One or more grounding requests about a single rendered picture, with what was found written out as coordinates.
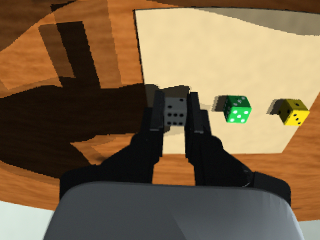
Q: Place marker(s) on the yellow die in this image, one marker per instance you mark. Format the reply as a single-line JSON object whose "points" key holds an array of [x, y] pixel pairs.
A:
{"points": [[293, 112]]}

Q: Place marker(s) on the beige mat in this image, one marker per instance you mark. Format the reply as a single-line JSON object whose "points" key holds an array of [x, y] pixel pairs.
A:
{"points": [[267, 55]]}

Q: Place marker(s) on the white die with black pips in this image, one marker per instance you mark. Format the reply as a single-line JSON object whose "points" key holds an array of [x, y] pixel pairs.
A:
{"points": [[175, 111]]}

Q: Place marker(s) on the green die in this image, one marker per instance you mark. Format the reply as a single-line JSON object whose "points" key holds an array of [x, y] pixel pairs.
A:
{"points": [[236, 109]]}

